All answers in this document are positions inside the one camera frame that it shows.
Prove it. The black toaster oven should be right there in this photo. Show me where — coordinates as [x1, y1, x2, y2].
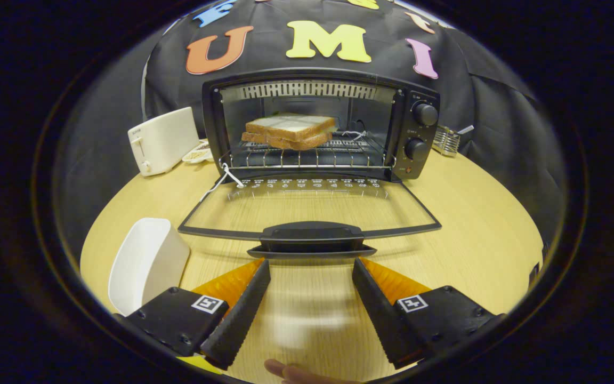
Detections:
[178, 68, 442, 260]

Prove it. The white pop-up toaster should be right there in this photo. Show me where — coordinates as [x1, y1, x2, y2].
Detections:
[128, 107, 200, 177]

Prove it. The metal wire basket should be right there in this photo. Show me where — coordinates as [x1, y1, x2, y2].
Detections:
[432, 125, 462, 157]

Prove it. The white food container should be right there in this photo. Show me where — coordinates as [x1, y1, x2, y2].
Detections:
[108, 218, 191, 316]

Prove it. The toast sandwich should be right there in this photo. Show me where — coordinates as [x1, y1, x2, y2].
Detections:
[241, 113, 337, 151]

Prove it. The black backdrop cloth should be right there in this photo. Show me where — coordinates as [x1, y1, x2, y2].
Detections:
[56, 0, 569, 257]

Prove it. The small snack plate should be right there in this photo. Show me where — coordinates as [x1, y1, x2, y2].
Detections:
[182, 140, 215, 164]

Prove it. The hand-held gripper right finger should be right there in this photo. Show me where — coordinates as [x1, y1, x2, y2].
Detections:
[352, 258, 505, 370]

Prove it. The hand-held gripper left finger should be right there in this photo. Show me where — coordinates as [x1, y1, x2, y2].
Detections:
[125, 259, 271, 371]

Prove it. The white string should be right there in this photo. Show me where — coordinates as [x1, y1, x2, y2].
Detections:
[199, 163, 245, 202]

